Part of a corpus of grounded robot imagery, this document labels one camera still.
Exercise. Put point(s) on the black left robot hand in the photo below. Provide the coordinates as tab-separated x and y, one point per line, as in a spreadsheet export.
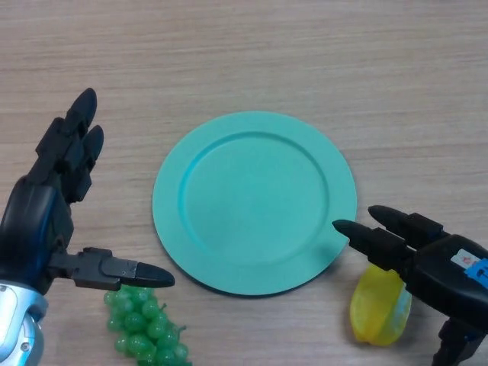
34	217

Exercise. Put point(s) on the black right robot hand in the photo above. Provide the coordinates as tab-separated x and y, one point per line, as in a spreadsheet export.
442	263

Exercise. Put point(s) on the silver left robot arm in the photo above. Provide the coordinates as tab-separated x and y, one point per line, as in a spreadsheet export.
19	328

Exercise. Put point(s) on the green grape bunch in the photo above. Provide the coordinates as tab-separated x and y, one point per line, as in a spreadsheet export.
137	328

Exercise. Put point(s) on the yellow starfruit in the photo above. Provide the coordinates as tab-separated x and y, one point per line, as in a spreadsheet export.
371	309

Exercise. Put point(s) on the green round plate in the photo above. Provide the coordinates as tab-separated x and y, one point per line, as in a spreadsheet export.
251	206

